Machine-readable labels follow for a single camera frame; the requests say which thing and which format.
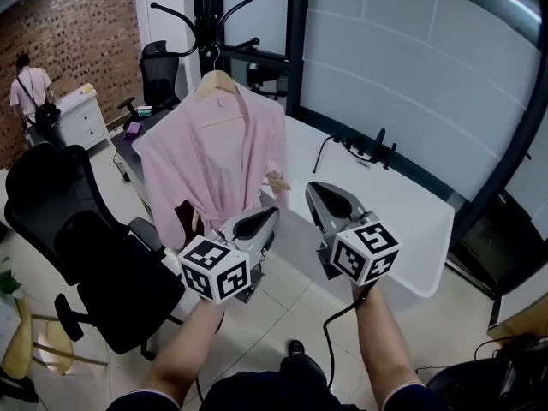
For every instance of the white drawer cabinet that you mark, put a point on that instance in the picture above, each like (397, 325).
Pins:
(83, 122)

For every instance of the black mesh office chair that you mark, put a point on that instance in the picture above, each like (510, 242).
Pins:
(158, 71)

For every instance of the person's left forearm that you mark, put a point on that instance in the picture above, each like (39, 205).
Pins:
(188, 349)

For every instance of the green plant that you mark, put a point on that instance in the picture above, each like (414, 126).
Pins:
(8, 281)

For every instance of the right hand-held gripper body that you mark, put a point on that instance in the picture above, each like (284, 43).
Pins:
(364, 251)

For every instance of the person's dark shorts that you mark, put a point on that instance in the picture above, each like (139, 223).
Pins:
(278, 390)

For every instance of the purple box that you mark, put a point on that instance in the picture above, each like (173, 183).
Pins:
(132, 130)

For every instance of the person's right forearm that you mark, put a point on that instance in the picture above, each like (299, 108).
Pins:
(385, 341)

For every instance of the large black office chair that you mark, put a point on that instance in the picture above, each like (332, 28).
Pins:
(107, 272)

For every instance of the yellow item on cabinet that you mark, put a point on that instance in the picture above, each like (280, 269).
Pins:
(85, 90)

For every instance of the yellow wooden chair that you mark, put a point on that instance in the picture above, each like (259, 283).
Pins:
(21, 349)

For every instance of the wooden clothes hanger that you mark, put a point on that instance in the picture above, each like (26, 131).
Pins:
(218, 79)

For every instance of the black round bin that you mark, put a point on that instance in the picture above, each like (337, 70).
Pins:
(471, 385)

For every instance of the black desk-mounted fixture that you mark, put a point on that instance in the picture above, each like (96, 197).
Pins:
(379, 144)

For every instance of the black coat rack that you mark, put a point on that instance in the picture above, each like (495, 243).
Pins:
(209, 51)

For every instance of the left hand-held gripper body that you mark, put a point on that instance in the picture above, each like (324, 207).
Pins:
(214, 268)

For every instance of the pink robe clothing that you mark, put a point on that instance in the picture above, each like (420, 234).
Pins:
(205, 161)

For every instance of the person's black shoe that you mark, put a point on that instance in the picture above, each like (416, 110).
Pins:
(296, 349)

